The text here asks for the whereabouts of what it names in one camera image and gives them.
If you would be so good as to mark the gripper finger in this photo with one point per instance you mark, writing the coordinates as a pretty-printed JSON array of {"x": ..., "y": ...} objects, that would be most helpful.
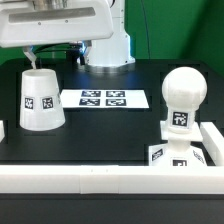
[
  {"x": 84, "y": 52},
  {"x": 27, "y": 50}
]

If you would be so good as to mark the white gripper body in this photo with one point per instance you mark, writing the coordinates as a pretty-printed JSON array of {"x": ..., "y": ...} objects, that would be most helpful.
[{"x": 40, "y": 22}]

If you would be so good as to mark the white lamp shade cone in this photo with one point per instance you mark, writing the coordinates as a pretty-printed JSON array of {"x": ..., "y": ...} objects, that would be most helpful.
[{"x": 41, "y": 108}]

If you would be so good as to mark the white lamp bulb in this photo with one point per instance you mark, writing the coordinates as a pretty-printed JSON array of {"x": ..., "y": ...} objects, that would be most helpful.
[{"x": 183, "y": 90}]

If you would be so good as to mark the white lamp base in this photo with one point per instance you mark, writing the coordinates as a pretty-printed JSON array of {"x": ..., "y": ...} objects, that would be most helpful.
[{"x": 177, "y": 149}]

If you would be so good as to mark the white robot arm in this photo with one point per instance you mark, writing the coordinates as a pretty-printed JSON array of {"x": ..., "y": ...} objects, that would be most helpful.
[{"x": 110, "y": 54}]

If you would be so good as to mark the white marker sheet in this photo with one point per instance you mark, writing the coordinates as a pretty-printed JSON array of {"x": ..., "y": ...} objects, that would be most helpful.
[{"x": 134, "y": 99}]

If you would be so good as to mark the white left wall block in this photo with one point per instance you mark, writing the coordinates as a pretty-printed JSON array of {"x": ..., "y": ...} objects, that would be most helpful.
[{"x": 2, "y": 133}]

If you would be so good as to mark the white front wall bar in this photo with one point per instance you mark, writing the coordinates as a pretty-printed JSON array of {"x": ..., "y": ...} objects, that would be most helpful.
[{"x": 110, "y": 179}]

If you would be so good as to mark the white wall bar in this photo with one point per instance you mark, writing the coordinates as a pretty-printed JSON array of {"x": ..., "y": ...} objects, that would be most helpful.
[
  {"x": 110, "y": 179},
  {"x": 213, "y": 142}
]

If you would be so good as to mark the white right wall bar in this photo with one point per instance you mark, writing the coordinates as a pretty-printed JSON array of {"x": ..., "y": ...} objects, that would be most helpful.
[{"x": 213, "y": 142}]

